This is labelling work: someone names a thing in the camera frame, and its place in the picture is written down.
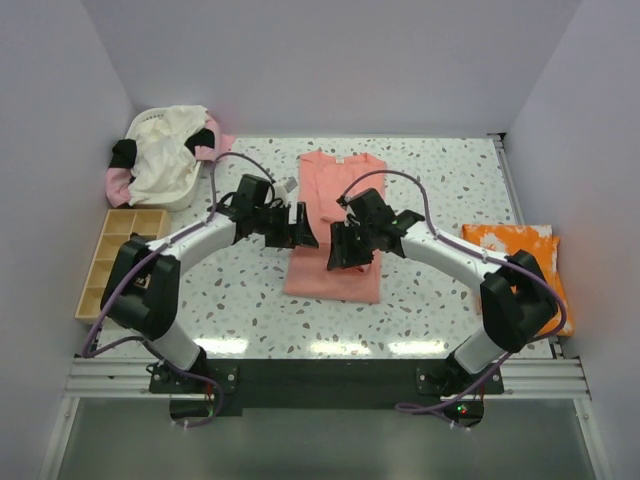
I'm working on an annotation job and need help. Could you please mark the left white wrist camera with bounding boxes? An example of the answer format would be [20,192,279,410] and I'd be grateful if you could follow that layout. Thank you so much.
[273,177,298,205]

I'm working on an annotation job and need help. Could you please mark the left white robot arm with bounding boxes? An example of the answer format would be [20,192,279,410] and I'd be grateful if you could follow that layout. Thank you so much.
[100,174,319,392]

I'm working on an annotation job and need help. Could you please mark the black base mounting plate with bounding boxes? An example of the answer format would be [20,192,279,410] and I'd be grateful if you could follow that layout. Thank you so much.
[146,359,504,420]

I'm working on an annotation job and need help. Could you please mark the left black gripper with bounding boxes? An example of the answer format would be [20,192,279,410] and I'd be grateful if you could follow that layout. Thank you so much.
[252,202,317,249]

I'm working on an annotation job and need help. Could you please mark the wooden compartment tray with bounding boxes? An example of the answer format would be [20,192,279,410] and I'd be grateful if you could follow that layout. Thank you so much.
[75,209,171,325]

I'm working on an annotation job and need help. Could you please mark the white laundry basket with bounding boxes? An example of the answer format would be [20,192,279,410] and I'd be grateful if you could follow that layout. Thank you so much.
[127,109,201,209]

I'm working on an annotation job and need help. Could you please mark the cream white garment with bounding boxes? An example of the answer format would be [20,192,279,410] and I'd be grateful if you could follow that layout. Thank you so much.
[124,104,211,207]

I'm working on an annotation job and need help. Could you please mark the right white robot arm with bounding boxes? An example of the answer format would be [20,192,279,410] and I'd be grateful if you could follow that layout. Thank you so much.
[258,188,560,393]

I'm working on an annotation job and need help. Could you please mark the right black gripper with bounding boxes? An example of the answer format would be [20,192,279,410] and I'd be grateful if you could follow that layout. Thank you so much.
[328,220,378,270]

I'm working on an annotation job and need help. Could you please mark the salmon pink t-shirt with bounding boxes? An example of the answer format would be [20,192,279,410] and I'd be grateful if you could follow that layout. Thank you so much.
[282,151,388,305]

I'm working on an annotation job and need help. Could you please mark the folded orange white t-shirt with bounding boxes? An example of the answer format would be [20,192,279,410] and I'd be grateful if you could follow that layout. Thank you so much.
[461,224,575,337]

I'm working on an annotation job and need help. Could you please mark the aluminium frame rail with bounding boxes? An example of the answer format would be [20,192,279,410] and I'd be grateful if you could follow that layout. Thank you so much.
[37,354,161,480]

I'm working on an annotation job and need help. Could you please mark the black garment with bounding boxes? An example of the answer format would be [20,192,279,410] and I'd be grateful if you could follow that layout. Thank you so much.
[109,139,138,170]

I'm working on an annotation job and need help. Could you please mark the light pink garment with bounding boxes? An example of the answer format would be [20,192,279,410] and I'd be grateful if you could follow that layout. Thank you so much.
[105,168,132,208]

